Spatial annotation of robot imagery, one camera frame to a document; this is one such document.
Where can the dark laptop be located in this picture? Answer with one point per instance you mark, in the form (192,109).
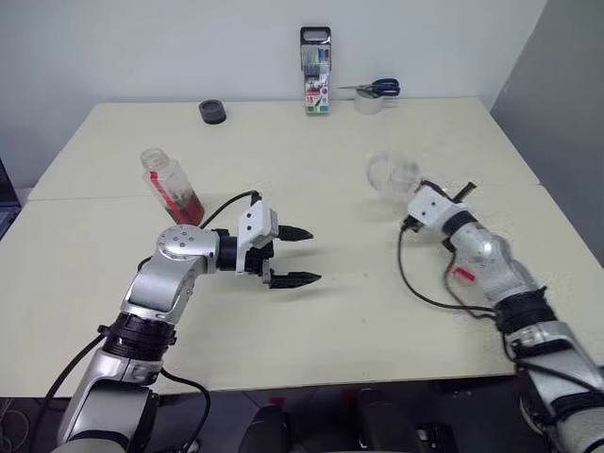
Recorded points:
(7,184)

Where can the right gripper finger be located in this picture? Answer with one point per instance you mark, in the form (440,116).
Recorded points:
(464,191)

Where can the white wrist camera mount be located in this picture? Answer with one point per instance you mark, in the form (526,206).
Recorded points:
(431,207)
(257,222)

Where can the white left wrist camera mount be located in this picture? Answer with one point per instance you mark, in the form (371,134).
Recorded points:
(257,222)

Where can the marker pen pack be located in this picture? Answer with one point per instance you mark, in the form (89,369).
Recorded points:
(316,75)

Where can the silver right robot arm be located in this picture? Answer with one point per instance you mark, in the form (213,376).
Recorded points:
(533,302)

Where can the clear bottle with red contents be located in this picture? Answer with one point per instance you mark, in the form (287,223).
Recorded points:
(177,193)

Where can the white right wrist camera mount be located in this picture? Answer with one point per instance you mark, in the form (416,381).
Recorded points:
(431,207)

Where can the clear tape roll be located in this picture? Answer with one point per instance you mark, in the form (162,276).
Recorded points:
(369,104)

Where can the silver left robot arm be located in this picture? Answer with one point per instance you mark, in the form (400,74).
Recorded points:
(160,283)

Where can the grey partition panel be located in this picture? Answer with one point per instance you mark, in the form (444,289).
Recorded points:
(561,118)

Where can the black tape roll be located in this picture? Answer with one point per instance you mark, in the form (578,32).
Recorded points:
(213,112)

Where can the clear plastic cup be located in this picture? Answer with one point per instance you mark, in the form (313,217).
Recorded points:
(394,177)

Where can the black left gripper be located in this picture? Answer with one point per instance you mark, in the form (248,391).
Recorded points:
(259,259)

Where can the dark rounded shape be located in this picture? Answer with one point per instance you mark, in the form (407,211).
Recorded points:
(264,431)

